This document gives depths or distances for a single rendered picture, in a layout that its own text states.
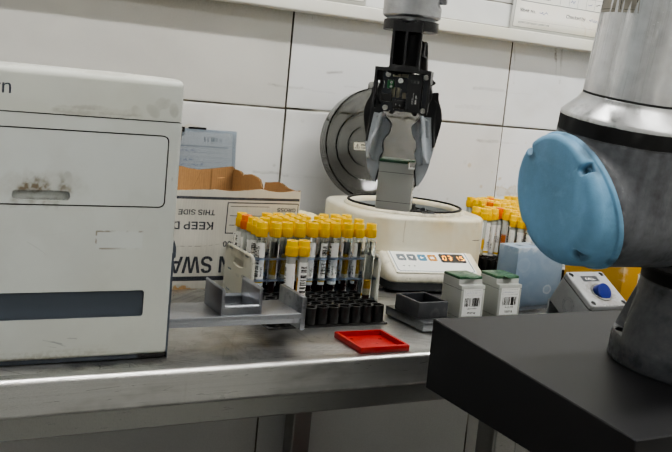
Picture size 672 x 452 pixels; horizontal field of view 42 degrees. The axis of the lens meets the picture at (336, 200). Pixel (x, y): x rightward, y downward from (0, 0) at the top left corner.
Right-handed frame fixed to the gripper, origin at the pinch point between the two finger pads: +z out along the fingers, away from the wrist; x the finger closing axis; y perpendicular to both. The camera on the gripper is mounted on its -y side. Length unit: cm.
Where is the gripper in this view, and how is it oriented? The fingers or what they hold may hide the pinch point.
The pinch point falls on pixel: (396, 174)
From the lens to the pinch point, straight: 119.2
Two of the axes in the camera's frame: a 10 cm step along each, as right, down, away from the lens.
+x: 9.8, 1.1, -1.4
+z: -1.0, 9.9, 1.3
